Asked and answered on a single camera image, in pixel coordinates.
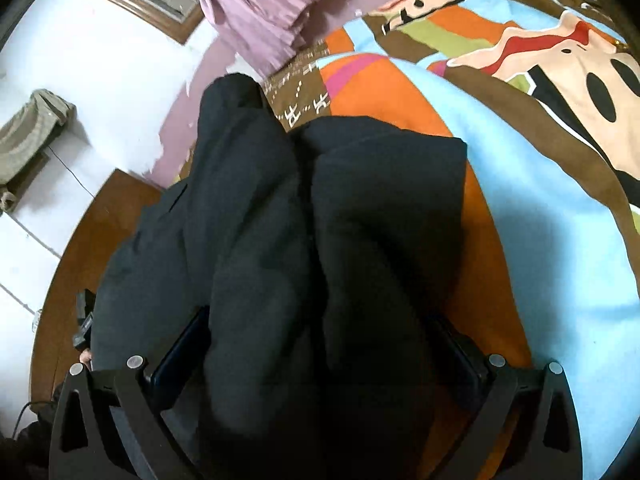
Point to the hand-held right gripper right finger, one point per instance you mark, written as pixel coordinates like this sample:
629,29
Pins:
462,360

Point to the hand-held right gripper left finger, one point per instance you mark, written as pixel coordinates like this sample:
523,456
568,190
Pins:
182,345

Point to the black garment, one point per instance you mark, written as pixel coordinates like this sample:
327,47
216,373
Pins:
260,260

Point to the dark clothes pile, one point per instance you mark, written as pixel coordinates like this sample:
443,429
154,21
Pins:
25,450

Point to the person's left hand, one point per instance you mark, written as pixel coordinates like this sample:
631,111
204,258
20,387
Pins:
86,358

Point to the brown wooden bed board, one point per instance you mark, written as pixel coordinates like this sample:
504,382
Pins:
75,260

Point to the cartoon printed blanket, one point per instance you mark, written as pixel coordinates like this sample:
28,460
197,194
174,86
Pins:
540,200

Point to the beige cloth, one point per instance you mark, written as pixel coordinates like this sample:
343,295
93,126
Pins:
30,135

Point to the pink curtain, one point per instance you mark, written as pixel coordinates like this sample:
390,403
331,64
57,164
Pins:
260,5

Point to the wooden window frame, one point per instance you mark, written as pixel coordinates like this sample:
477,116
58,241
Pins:
150,0

